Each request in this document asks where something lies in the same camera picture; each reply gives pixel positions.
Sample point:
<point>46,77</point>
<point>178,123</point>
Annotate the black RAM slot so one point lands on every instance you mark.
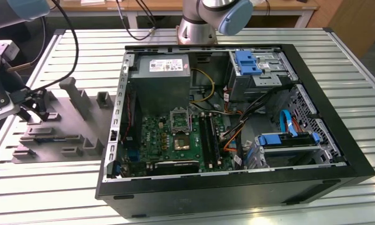
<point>214,140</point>
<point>206,140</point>

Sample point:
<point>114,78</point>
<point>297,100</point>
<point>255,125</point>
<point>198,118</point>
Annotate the thin metal locking lever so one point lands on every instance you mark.
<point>191,123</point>

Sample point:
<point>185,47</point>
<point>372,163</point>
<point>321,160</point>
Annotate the grey parts rack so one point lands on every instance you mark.
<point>71,122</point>

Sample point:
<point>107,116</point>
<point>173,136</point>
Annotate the green motherboard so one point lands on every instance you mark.
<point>155,152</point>

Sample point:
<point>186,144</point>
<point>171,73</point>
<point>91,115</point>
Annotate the metal drive cage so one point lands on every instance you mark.
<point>266,80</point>

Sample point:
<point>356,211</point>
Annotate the gold square inductor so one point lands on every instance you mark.
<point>165,134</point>
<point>165,140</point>
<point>165,147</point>

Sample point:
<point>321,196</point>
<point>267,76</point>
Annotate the small blue board connector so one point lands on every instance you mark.
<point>134,155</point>

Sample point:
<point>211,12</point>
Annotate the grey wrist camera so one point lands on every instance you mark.
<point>6,49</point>

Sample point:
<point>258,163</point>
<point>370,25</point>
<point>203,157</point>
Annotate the grey power supply unit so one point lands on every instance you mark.
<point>159,93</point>

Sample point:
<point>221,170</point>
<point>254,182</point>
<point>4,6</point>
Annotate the brown wooden cabinet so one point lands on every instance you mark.
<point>357,23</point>

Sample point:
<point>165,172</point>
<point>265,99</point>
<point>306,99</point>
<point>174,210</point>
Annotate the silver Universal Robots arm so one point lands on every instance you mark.
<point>201,32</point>

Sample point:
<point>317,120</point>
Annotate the beige board power connector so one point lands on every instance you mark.
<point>161,123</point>

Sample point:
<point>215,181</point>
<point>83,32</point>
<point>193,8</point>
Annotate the blue plastic drive latch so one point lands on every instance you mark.
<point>245,62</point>

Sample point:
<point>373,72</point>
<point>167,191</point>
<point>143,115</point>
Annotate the metal disk bay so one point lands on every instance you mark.
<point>294,148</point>

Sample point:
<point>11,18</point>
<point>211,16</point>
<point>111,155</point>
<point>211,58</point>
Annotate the hard disk in blue carrier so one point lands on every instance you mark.
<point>270,139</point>

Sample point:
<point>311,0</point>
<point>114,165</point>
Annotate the RAM stick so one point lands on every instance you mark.
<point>50,140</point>

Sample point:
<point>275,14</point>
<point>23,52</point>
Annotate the blue rear port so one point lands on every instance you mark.
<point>117,170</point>

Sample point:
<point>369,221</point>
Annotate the black open PC case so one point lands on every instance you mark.
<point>238,194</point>

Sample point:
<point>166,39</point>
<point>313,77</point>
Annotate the black graphics card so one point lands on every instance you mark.
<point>175,165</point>

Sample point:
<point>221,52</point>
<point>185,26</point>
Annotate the CPU socket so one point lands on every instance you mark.
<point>182,143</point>

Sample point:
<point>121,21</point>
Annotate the white box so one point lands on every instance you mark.
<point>94,2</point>

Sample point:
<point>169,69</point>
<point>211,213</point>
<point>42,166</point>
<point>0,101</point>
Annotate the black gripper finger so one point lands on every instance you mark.
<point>44,107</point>
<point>26,114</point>

